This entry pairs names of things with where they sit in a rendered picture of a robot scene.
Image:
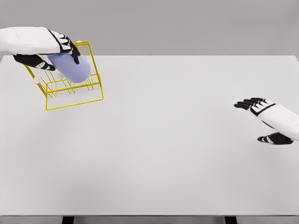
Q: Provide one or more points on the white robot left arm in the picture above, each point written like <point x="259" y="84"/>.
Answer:
<point x="5" y="40"/>

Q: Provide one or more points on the lavender blue cup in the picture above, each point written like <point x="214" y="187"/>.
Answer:
<point x="72" y="68"/>

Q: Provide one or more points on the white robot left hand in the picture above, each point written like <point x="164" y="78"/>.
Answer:
<point x="35" y="40"/>

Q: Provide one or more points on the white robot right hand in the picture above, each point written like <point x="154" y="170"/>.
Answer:
<point x="278" y="116"/>

